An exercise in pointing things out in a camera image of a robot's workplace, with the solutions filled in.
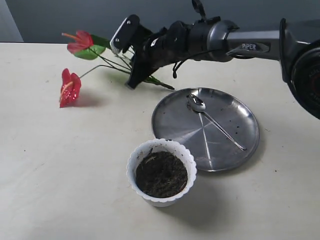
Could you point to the dark potting soil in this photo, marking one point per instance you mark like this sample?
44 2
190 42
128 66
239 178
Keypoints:
161 175

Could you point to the white scalloped flower pot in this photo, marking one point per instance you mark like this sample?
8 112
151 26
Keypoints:
159 145

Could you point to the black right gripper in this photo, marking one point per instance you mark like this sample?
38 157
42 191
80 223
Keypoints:
160 49

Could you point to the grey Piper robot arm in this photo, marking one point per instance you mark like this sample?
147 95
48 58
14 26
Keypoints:
296 46

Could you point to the artificial red anthurium plant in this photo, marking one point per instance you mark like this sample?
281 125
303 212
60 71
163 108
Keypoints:
89 47

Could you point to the stainless steel spork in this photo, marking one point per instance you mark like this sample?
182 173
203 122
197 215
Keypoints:
199 106

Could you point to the round stainless steel plate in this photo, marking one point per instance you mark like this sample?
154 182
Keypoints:
173 119

